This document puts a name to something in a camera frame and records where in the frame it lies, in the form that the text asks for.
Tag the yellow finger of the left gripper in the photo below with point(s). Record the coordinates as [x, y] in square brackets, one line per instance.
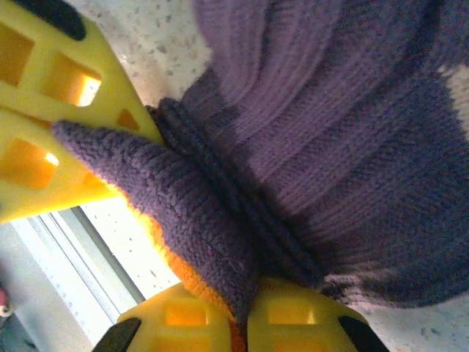
[22, 190]
[110, 95]

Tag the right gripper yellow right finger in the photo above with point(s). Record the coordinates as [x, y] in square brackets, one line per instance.
[293, 330]

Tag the purple sock with beige toe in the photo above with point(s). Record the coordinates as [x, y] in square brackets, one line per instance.
[311, 146]

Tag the wide aluminium frame rail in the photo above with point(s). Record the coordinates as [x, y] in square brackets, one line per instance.
[66, 256]

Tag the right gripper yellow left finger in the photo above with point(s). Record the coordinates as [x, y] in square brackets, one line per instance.
[154, 333]

